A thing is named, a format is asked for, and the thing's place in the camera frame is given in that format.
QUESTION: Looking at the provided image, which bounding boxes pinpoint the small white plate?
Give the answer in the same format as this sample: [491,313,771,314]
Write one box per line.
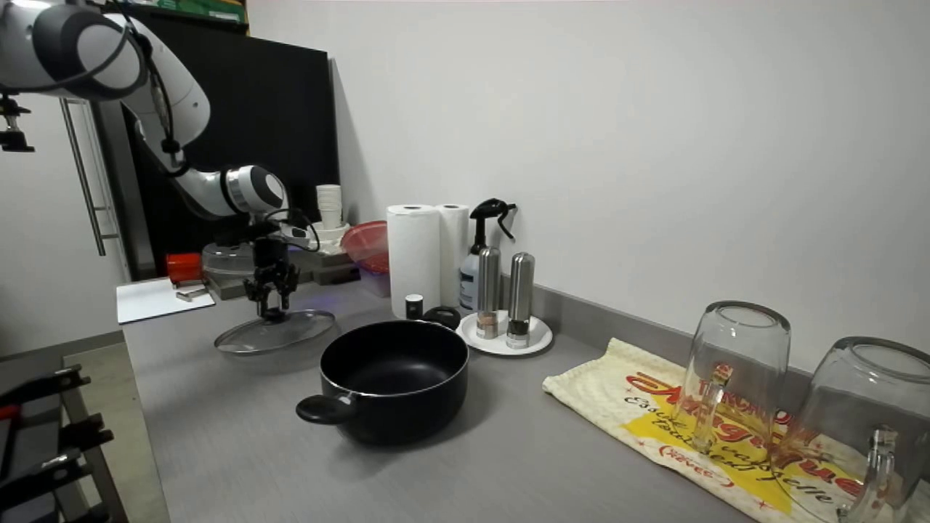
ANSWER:
[456,309,554,357]

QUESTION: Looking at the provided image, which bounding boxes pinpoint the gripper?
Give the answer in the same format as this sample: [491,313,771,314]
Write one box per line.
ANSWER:
[243,237,301,321]

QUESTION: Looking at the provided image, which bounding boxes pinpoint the printed yellow dish towel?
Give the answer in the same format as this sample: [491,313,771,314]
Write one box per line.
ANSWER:
[542,337,930,523]

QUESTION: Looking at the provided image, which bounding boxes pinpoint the black metal rack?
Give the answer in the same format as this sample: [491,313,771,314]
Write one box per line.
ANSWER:
[0,365,129,523]

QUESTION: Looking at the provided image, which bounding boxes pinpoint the black tall panel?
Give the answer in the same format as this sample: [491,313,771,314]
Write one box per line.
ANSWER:
[100,6,341,281]

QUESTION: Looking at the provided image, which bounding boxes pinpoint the red plastic bowl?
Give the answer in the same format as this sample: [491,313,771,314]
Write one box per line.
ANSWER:
[341,220,390,276]

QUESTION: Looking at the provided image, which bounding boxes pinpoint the metal door handle bar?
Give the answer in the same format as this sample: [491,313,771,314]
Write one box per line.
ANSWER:
[59,97,122,257]

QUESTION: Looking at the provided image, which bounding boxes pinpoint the grey flat blocks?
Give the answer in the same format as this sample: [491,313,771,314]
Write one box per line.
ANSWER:
[206,247,362,301]

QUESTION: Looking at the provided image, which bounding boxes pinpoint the white paper towel roll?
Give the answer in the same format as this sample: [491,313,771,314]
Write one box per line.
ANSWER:
[435,204,472,310]
[386,204,442,320]

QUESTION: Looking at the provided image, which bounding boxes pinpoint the stack of white cups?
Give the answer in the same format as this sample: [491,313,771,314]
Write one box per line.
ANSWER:
[315,184,344,230]

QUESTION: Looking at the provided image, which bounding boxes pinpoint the black cooking pot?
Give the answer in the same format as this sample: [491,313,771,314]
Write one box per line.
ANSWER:
[295,306,472,446]

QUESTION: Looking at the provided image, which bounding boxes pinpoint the steel salt grinder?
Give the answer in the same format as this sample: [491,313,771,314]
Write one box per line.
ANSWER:
[475,246,503,341]

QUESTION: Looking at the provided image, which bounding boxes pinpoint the glass pot lid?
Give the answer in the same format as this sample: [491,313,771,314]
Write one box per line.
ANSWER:
[214,308,337,356]

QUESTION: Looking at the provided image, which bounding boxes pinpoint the camera on mount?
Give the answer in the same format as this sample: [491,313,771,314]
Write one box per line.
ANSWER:
[0,93,36,154]

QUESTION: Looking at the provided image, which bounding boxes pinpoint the steel pepper grinder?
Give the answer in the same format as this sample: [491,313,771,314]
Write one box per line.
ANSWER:
[506,251,536,349]

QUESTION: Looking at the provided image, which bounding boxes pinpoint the white flat board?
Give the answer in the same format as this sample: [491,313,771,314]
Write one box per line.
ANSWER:
[116,277,217,325]

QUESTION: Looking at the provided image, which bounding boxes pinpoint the clear glass dome cover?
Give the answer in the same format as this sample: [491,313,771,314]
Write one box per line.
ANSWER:
[201,241,256,278]

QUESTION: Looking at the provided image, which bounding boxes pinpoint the red cup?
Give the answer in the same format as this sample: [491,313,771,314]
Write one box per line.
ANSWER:
[166,252,203,285]

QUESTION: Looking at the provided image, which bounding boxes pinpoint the spray bottle with black trigger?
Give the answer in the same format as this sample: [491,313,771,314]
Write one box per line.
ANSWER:
[458,198,519,314]

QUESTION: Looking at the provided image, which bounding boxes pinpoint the clear glass beer mug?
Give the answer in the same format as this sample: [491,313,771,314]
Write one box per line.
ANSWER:
[671,300,793,456]
[769,336,930,523]

